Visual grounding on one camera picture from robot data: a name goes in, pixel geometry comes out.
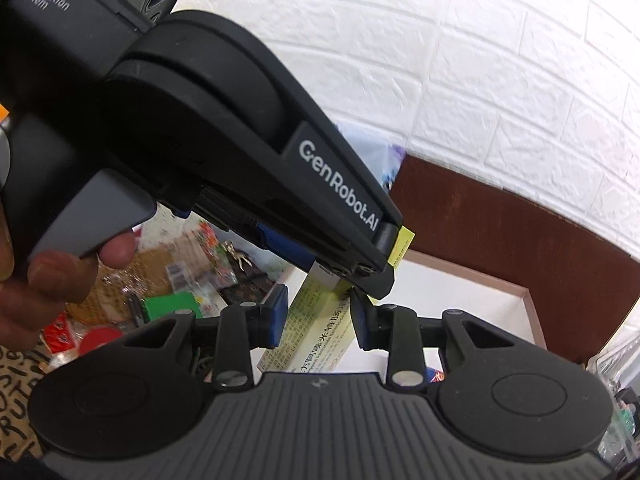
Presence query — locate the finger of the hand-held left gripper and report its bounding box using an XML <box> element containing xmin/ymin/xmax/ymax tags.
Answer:
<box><xmin>192</xmin><ymin>187</ymin><xmax>397</xmax><ymax>307</ymax></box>
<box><xmin>279</xmin><ymin>79</ymin><xmax>406</xmax><ymax>264</ymax></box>

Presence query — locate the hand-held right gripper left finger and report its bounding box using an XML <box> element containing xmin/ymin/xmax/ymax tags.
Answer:
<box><xmin>120</xmin><ymin>284</ymin><xmax>291</xmax><ymax>392</ymax></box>

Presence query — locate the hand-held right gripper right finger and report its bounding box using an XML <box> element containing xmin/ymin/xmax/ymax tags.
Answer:
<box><xmin>349</xmin><ymin>290</ymin><xmax>532</xmax><ymax>389</ymax></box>

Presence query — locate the pale yellow medicine box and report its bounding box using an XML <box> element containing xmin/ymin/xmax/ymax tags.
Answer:
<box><xmin>257</xmin><ymin>225</ymin><xmax>417</xmax><ymax>374</ymax></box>

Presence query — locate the brown cardboard box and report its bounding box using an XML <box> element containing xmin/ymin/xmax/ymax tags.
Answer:
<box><xmin>255</xmin><ymin>249</ymin><xmax>549</xmax><ymax>377</ymax></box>

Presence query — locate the person's left hand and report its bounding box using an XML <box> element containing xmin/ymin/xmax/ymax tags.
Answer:
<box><xmin>0</xmin><ymin>231</ymin><xmax>139</xmax><ymax>352</ymax></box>

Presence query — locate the floral plastic bag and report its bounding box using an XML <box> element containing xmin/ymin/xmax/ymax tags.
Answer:
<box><xmin>330</xmin><ymin>119</ymin><xmax>407</xmax><ymax>192</ymax></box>

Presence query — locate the brown monogram pouch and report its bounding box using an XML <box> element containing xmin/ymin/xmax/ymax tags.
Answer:
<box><xmin>219</xmin><ymin>247</ymin><xmax>282</xmax><ymax>307</ymax></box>

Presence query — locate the green box with white label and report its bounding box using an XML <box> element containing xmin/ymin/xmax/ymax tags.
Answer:
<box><xmin>142</xmin><ymin>292</ymin><xmax>204</xmax><ymax>322</ymax></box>

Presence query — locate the brown insole in plastic pack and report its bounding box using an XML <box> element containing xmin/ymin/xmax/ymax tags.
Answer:
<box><xmin>65</xmin><ymin>217</ymin><xmax>237</xmax><ymax>328</ymax></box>

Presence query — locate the brown board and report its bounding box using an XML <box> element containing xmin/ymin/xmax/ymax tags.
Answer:
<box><xmin>389</xmin><ymin>154</ymin><xmax>640</xmax><ymax>367</ymax></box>

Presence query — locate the red white snack packet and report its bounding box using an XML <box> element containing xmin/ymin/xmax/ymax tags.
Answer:
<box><xmin>41</xmin><ymin>309</ymin><xmax>82</xmax><ymax>358</ymax></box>

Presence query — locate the clear plastic bag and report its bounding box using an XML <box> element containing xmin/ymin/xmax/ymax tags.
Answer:
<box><xmin>589</xmin><ymin>307</ymin><xmax>640</xmax><ymax>467</ymax></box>

